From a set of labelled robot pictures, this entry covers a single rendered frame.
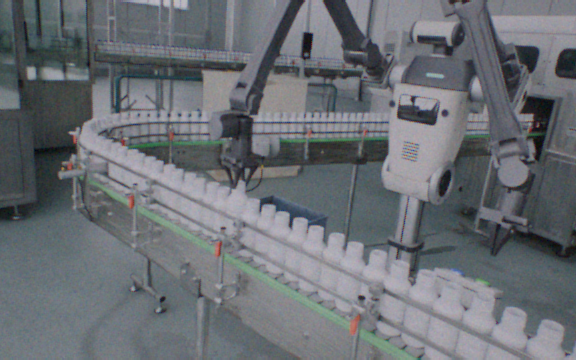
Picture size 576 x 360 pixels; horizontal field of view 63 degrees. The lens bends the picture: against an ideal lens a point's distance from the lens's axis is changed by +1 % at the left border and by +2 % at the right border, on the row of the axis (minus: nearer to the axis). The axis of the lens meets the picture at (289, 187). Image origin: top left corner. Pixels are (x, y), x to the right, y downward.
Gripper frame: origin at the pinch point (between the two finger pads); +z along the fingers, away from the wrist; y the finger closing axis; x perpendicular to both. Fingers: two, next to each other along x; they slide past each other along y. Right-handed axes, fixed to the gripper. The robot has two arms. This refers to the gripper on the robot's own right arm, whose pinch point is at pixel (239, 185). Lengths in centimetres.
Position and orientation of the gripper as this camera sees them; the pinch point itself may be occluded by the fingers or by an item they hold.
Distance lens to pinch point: 135.2
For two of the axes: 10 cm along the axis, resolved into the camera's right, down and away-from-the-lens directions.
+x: 7.3, 2.6, -6.3
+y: -6.8, 1.6, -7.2
